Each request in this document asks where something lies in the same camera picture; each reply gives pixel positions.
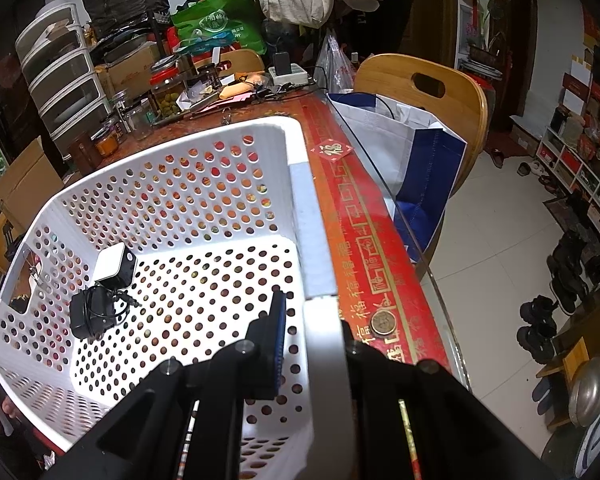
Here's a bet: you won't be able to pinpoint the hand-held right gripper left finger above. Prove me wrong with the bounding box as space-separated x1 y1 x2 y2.
40 287 293 480

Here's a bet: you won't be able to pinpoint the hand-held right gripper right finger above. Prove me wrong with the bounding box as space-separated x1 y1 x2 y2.
340 320 566 480

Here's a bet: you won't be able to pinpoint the white perforated plastic basket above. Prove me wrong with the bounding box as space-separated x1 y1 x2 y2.
0 116 358 480

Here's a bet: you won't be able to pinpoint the white cube charger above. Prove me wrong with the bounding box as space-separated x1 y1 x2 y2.
91 244 138 288

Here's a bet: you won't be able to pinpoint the black power adapter with cable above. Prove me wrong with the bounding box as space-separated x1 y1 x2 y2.
69 284 141 343

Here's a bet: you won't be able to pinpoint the bronze coin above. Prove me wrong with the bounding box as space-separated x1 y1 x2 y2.
371 310 397 337

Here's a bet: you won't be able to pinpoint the black shoe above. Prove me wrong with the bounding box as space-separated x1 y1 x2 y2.
516 325 556 365
519 295 558 328

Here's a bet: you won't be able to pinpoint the wooden stool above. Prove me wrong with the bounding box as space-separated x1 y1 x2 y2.
535 337 591 428

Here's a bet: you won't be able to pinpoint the metal basin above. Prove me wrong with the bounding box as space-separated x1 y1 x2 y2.
567 356 600 428

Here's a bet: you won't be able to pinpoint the black boots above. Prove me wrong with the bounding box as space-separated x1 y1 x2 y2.
546 230 591 313

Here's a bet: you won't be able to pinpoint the white and blue shopping bag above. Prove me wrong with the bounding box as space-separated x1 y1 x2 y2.
326 92 468 263

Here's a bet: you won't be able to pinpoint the empty glass jar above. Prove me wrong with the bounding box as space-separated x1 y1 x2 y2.
126 100 153 142

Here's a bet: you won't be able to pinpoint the white power strip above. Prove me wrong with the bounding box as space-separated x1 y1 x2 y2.
267 64 313 86

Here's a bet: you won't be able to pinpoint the small jar with orange contents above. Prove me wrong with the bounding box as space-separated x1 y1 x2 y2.
91 127 121 157

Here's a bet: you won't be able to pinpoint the glass jar of green olives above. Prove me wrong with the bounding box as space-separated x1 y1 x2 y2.
149 69 186 122

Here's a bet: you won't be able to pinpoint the clear plastic bag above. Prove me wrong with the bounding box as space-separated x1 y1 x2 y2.
315 30 356 93

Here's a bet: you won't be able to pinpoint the plain cardboard box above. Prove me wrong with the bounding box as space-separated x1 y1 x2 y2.
0 136 66 231

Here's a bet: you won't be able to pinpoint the white cubby shelf with boxes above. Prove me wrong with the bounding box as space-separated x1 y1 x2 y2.
535 45 600 241

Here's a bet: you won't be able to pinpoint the cardboard box with red print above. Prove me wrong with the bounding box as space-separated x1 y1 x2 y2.
97 42 161 101

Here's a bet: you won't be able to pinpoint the green shopping bag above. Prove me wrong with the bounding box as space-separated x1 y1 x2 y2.
171 0 267 56

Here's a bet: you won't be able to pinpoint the white tiered food cover rack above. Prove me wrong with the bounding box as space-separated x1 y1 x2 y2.
14 2 112 143

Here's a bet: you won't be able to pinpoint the potted plant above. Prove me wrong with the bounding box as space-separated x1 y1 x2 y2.
465 0 508 68

